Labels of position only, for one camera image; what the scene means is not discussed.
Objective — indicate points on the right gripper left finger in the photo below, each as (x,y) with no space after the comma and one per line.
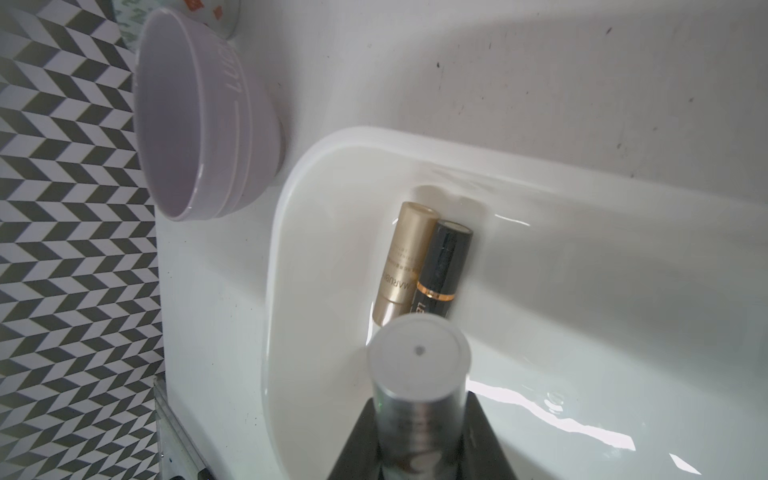
(360,458)

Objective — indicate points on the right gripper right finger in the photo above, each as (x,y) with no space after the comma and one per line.
(482,457)

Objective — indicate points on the white plastic storage box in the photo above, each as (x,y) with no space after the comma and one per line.
(618,327)

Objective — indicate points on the black lipstick gold band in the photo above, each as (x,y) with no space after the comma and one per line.
(442,268)

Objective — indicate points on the silver lipstick tube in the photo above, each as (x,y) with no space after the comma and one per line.
(419,365)

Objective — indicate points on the aluminium front rail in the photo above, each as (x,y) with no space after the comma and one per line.
(178,457)

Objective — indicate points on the purple ceramic bowl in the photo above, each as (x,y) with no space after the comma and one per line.
(209,139)

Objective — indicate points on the gold lipstick tube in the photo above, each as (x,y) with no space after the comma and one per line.
(404,261)

